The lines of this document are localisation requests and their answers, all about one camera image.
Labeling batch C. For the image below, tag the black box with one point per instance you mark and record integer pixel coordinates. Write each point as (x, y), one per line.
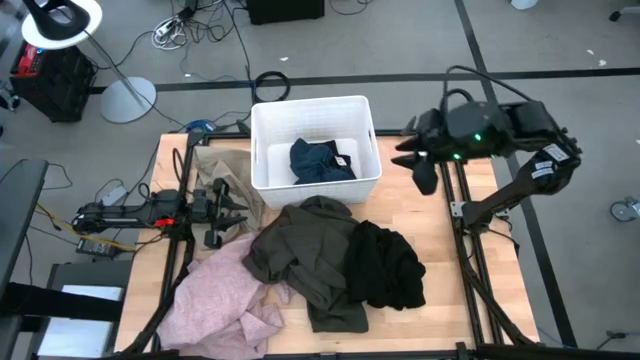
(285, 10)

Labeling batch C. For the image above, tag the grey caster wheel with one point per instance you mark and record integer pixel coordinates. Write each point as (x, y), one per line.
(624, 210)

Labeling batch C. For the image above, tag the black garment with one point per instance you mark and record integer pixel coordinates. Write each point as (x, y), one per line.
(385, 265)

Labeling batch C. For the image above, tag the black horizontal beam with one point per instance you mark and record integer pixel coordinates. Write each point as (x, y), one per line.
(50, 302)

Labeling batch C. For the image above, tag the grey power box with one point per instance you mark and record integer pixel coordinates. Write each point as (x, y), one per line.
(114, 195)

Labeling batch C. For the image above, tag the dark olive garment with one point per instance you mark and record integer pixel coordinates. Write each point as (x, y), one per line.
(305, 240)

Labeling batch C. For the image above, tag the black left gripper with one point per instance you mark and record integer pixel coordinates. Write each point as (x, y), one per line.
(212, 210)

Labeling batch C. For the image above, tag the grey cart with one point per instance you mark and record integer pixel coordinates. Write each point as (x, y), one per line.
(90, 272)

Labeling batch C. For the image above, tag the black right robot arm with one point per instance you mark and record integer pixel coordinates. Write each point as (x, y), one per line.
(525, 185)

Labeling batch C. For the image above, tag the white round object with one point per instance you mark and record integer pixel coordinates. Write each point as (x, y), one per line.
(524, 4)

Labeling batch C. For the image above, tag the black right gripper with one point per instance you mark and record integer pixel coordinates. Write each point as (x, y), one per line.
(432, 135)

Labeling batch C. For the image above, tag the pink garment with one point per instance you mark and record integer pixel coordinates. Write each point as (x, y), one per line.
(215, 295)

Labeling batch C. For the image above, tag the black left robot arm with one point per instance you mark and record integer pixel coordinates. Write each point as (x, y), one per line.
(125, 212)

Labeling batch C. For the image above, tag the beige garment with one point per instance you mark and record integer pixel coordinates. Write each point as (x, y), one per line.
(225, 165)

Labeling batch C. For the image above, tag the white floor lamp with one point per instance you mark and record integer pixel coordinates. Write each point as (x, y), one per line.
(127, 100)

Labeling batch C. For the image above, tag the black storage crate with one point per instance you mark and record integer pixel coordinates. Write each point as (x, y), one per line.
(60, 85)

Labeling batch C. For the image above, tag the navy blue garment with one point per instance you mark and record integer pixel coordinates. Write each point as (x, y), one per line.
(315, 162)

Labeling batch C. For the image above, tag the black plug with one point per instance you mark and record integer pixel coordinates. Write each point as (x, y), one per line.
(617, 335)

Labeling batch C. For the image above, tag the white perforated plastic basket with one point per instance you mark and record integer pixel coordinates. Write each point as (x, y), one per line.
(310, 115)

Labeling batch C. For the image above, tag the red tool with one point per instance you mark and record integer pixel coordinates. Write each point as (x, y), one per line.
(29, 57)

